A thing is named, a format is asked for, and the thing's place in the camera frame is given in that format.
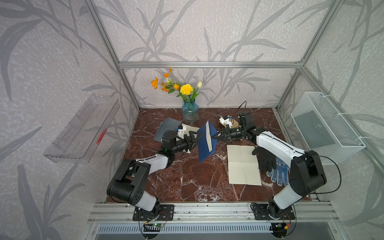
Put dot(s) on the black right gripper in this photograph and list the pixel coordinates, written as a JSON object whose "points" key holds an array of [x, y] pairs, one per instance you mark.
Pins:
{"points": [[226, 132]]}

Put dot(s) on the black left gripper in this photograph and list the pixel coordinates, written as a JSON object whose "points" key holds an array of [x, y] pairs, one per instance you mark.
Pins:
{"points": [[188, 144]]}

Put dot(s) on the dark blue envelope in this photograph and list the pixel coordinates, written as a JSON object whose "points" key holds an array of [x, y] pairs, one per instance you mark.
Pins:
{"points": [[206, 144]]}

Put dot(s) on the beige lined letter paper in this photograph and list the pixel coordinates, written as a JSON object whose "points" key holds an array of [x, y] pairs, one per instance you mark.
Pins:
{"points": [[208, 137]]}

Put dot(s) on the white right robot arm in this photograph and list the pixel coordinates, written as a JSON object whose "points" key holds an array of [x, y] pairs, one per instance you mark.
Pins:
{"points": [[306, 170]]}

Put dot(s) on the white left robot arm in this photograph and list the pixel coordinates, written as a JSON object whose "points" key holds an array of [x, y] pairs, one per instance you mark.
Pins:
{"points": [[130, 180]]}

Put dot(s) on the cream envelope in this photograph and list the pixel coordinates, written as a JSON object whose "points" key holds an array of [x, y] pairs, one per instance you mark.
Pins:
{"points": [[190, 128]]}

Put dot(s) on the blue glass vase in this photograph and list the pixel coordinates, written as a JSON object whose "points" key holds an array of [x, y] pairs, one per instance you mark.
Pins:
{"points": [[190, 112]]}

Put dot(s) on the cream unfolded paper sheet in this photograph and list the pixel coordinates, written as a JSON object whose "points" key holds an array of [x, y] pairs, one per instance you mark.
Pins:
{"points": [[243, 167]]}

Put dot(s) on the yellow orange artificial flowers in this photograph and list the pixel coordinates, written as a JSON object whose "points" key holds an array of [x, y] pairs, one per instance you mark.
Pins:
{"points": [[172, 85]]}

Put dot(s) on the black work glove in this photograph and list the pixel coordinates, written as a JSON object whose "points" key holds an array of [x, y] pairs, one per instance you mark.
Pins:
{"points": [[267, 160]]}

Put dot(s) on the blue dotted white glove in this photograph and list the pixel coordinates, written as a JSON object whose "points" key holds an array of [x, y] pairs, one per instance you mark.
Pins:
{"points": [[280, 175]]}

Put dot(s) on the left circuit board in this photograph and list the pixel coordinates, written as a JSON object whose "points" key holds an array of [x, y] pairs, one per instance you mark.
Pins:
{"points": [[152, 227]]}

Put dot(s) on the circuit board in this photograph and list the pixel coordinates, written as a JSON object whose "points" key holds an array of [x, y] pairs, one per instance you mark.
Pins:
{"points": [[152, 227], [280, 227]]}

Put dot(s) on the right circuit board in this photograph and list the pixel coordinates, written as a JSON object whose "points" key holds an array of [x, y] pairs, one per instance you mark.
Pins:
{"points": [[280, 227]]}

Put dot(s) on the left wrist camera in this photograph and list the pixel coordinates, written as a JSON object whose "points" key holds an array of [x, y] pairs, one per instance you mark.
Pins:
{"points": [[181, 131]]}

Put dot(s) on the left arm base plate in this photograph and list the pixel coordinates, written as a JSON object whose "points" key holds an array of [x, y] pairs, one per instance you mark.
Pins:
{"points": [[162, 212]]}

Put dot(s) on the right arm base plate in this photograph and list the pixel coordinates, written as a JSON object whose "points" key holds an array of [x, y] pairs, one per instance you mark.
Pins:
{"points": [[261, 211]]}

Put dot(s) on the white wire mesh basket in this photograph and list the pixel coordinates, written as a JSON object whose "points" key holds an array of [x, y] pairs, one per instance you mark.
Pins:
{"points": [[325, 130]]}

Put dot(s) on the aluminium front rail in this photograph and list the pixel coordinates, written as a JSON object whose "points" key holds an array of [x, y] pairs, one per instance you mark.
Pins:
{"points": [[215, 212]]}

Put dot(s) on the clear acrylic wall shelf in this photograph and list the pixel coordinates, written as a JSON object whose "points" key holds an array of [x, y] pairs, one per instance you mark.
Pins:
{"points": [[79, 140]]}

